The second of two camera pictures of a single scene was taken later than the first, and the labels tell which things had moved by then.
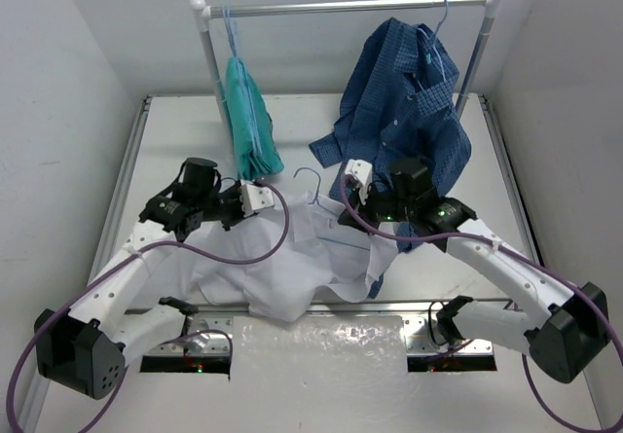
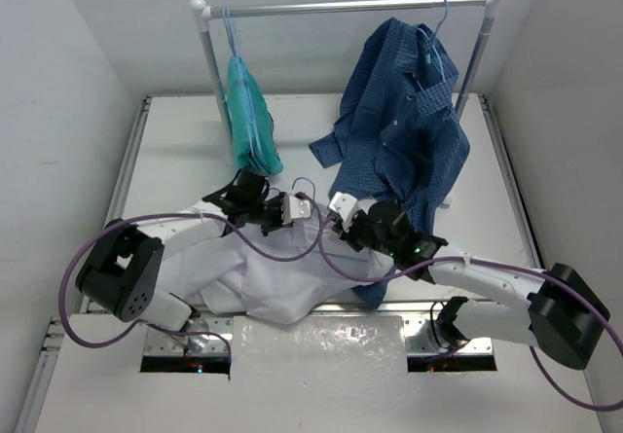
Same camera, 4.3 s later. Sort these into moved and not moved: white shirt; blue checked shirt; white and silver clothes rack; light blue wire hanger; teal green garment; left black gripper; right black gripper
Moved: white shirt; right black gripper; light blue wire hanger; left black gripper
Not moved: blue checked shirt; white and silver clothes rack; teal green garment
